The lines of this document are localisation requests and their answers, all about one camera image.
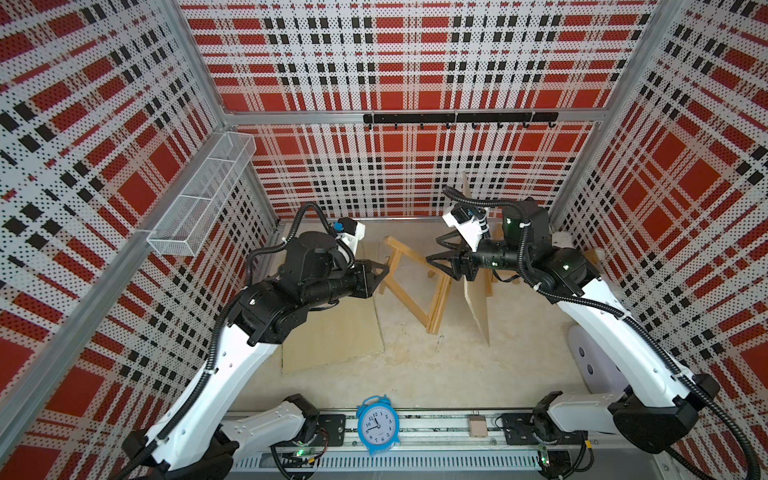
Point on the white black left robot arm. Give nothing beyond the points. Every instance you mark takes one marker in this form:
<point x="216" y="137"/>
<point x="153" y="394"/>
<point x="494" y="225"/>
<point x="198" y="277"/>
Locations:
<point x="193" y="440"/>

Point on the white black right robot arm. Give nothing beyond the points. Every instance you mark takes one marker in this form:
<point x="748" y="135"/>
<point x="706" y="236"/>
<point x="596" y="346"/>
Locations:
<point x="662" y="399"/>

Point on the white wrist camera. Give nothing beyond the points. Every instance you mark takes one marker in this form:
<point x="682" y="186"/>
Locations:
<point x="470" y="221"/>
<point x="350" y="231"/>

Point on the lavender toy toaster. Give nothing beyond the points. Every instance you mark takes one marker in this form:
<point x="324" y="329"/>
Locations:
<point x="600" y="374"/>

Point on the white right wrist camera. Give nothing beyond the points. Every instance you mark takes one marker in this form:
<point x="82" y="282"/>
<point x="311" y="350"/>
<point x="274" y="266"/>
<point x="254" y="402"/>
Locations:
<point x="470" y="221"/>

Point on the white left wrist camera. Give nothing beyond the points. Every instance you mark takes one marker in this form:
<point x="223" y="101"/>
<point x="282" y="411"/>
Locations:
<point x="350" y="231"/>

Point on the plywood board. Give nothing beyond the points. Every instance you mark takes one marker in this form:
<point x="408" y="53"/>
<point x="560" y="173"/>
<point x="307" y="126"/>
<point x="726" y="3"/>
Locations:
<point x="368" y="250"/>
<point x="346" y="332"/>
<point x="474" y="292"/>

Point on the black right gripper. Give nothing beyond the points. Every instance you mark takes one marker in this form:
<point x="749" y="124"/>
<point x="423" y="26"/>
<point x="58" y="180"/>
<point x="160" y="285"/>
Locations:
<point x="456" y="257"/>

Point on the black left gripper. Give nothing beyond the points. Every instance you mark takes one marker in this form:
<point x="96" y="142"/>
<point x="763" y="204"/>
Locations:
<point x="366" y="282"/>

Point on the white wire mesh basket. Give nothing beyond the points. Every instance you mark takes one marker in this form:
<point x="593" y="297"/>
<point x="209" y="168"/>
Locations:
<point x="185" y="226"/>

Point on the wooden easel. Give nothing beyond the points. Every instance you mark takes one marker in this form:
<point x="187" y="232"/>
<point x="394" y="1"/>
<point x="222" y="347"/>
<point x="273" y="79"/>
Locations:
<point x="489" y="280"/>
<point x="420" y="288"/>
<point x="513" y="278"/>

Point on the blue alarm clock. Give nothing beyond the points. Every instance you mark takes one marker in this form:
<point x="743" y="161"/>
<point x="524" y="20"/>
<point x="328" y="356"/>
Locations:
<point x="378" y="425"/>

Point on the black hook rail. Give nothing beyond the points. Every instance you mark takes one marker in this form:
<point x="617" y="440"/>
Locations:
<point x="524" y="118"/>

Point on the small beige box on rail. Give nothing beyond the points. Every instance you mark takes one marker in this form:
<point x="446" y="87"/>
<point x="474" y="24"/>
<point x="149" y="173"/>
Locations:
<point x="477" y="426"/>

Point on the white teddy bear brown hoodie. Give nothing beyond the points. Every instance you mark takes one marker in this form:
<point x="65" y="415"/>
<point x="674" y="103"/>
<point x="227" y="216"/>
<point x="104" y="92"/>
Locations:
<point x="564" y="239"/>

